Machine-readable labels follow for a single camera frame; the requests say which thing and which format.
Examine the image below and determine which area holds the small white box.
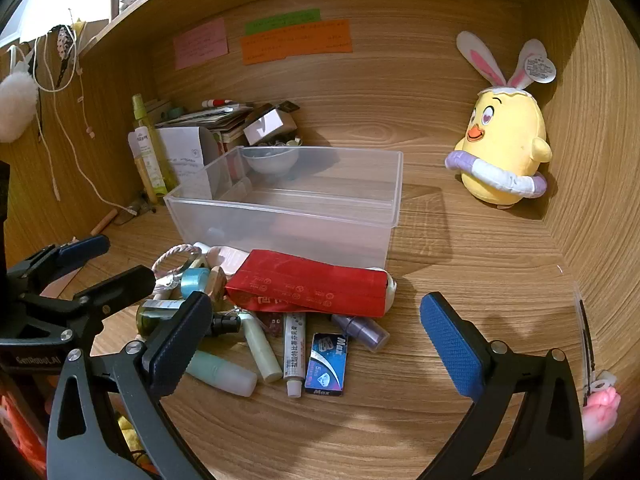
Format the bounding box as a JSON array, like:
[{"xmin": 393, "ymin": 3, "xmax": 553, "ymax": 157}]
[{"xmin": 243, "ymin": 108, "xmax": 296, "ymax": 147}]

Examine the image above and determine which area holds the wooden stick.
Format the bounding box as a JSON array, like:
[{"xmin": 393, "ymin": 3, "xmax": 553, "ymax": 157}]
[{"xmin": 90, "ymin": 208, "xmax": 119, "ymax": 236}]

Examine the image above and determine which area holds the orange paper note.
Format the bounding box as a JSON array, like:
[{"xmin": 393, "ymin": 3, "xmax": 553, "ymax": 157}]
[{"xmin": 240, "ymin": 18, "xmax": 353, "ymax": 67}]

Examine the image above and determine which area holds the yellow-green spray bottle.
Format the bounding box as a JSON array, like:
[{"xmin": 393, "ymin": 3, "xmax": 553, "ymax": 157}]
[{"xmin": 131, "ymin": 94, "xmax": 178, "ymax": 196}]

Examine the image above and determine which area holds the pink paper note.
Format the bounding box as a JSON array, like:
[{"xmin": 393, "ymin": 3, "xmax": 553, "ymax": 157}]
[{"xmin": 173, "ymin": 24, "xmax": 230, "ymax": 71}]

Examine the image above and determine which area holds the dark green glass bottle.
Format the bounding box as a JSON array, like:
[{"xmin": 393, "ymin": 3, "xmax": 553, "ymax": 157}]
[{"xmin": 136, "ymin": 300, "xmax": 241, "ymax": 338}]

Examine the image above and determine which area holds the mint green bottle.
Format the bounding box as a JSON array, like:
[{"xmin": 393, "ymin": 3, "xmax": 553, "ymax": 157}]
[{"xmin": 185, "ymin": 349, "xmax": 258, "ymax": 398}]

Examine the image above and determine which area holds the stack of stationery packets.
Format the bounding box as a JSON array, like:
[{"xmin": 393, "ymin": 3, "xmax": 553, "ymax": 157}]
[{"xmin": 155, "ymin": 102, "xmax": 256, "ymax": 156}]

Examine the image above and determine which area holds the pink tube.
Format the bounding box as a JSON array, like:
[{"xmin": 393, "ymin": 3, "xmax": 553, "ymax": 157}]
[{"xmin": 207, "ymin": 245, "xmax": 251, "ymax": 276}]

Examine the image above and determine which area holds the small blue box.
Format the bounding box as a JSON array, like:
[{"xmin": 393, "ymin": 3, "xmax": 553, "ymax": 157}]
[{"xmin": 304, "ymin": 332, "xmax": 349, "ymax": 397}]

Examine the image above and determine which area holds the red packet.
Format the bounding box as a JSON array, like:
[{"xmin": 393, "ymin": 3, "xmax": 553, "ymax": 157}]
[{"xmin": 224, "ymin": 249, "xmax": 393, "ymax": 318}]

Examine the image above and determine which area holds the yellow chick plush toy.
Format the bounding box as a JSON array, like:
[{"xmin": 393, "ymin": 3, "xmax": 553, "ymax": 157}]
[{"xmin": 445, "ymin": 31, "xmax": 557, "ymax": 211}]

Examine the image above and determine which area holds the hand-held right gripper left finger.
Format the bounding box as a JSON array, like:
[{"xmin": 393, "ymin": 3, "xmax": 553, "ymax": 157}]
[{"xmin": 46, "ymin": 291, "xmax": 216, "ymax": 480}]

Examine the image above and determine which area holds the pink toy figure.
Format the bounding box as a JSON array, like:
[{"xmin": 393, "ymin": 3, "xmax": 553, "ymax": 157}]
[{"xmin": 581, "ymin": 370, "xmax": 621, "ymax": 443}]

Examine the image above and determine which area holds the white paper sheet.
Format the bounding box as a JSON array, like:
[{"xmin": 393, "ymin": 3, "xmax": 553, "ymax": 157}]
[{"xmin": 155, "ymin": 126, "xmax": 213, "ymax": 200}]

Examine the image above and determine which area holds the white cable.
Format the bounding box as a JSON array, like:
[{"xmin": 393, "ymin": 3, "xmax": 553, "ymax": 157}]
[{"xmin": 35, "ymin": 35, "xmax": 136, "ymax": 216}]

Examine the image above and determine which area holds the pink white braided bracelet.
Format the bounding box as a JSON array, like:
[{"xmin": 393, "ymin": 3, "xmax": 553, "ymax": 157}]
[{"xmin": 151, "ymin": 243, "xmax": 196, "ymax": 286}]

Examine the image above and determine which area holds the black hair band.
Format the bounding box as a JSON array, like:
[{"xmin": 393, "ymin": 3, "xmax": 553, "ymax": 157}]
[{"xmin": 30, "ymin": 24, "xmax": 76, "ymax": 93}]

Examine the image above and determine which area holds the purple tube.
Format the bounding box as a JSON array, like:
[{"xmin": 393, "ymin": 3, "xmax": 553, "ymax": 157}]
[{"xmin": 331, "ymin": 312, "xmax": 391, "ymax": 354}]

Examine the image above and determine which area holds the green paper note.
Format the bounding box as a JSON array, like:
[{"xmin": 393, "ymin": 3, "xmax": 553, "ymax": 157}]
[{"xmin": 244, "ymin": 8, "xmax": 322, "ymax": 36}]

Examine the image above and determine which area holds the white fluffy pompom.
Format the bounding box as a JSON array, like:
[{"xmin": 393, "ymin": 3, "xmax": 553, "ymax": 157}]
[{"xmin": 0, "ymin": 71, "xmax": 40, "ymax": 143}]

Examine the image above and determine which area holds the light blue tape roll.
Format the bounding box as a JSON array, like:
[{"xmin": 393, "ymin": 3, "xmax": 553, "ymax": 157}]
[{"xmin": 180, "ymin": 267, "xmax": 211, "ymax": 301}]

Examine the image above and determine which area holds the clear plastic box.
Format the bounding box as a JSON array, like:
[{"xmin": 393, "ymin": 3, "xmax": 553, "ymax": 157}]
[{"xmin": 164, "ymin": 146, "xmax": 404, "ymax": 271}]

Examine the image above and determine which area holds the pale green tube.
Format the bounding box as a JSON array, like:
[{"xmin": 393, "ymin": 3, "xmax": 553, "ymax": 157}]
[{"xmin": 241, "ymin": 310, "xmax": 284, "ymax": 384}]

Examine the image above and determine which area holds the bowl of small trinkets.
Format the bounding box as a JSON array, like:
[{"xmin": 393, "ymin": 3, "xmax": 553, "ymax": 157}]
[{"xmin": 242, "ymin": 142, "xmax": 300, "ymax": 176}]

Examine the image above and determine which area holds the beige tube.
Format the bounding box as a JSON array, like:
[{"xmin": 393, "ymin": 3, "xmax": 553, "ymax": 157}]
[{"xmin": 134, "ymin": 155, "xmax": 160, "ymax": 203}]

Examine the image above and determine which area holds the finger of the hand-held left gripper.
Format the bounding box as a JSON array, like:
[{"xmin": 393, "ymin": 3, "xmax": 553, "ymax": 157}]
[
  {"xmin": 7, "ymin": 234, "xmax": 111, "ymax": 291},
  {"xmin": 45, "ymin": 266, "xmax": 157, "ymax": 322}
]

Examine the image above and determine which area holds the white printed tube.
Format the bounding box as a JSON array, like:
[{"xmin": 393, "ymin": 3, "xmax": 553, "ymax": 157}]
[{"xmin": 283, "ymin": 311, "xmax": 307, "ymax": 399}]

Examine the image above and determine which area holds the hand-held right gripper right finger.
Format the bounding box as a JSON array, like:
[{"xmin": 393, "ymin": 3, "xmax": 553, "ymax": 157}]
[{"xmin": 417, "ymin": 291, "xmax": 586, "ymax": 480}]

